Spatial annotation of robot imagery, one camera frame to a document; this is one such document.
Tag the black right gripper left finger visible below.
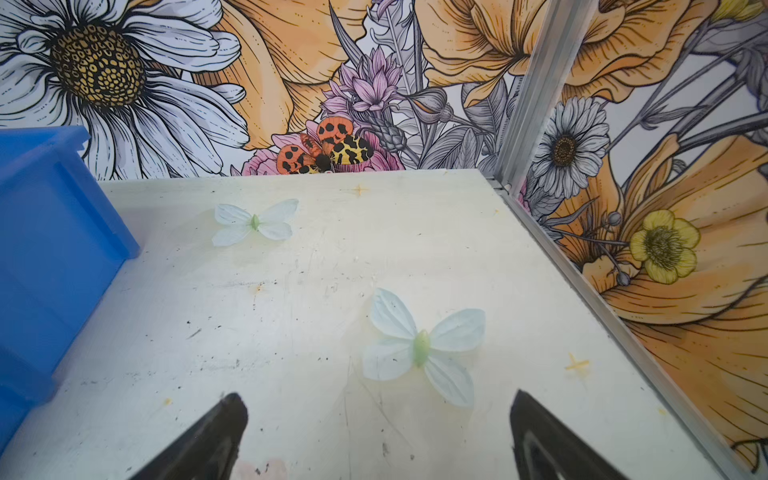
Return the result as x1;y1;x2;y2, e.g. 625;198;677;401
130;392;248;480

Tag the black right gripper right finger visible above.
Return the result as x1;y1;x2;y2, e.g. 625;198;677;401
509;390;626;480

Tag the blue plastic bin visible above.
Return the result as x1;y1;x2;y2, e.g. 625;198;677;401
1;126;139;446

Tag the metal corner frame post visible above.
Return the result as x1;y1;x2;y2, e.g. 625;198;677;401
495;1;598;197

